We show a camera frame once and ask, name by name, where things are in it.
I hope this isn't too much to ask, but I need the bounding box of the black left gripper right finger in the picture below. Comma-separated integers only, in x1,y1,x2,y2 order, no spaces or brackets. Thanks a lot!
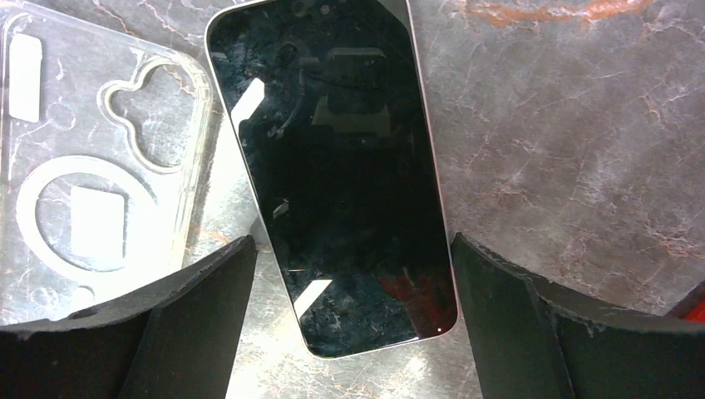
451,234,704,398

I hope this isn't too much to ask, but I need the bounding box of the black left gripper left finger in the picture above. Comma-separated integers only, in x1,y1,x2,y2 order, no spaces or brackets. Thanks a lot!
1,236,258,398

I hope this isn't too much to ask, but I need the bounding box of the clear magsafe phone case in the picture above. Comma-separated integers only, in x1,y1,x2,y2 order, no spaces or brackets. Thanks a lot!
1,1,214,326

